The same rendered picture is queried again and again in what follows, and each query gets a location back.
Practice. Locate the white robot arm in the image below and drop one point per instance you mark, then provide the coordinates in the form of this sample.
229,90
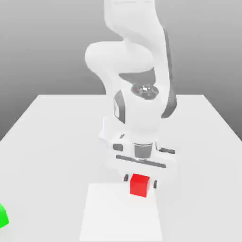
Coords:
136,56

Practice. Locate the small green cube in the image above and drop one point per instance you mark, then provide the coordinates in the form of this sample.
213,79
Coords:
3,217

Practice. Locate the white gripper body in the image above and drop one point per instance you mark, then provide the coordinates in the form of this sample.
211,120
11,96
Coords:
132,166

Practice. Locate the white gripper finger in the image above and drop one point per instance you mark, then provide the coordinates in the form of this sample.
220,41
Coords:
126,178
155,184

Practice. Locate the small red cube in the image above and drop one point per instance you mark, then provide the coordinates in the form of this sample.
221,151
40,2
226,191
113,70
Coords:
140,186

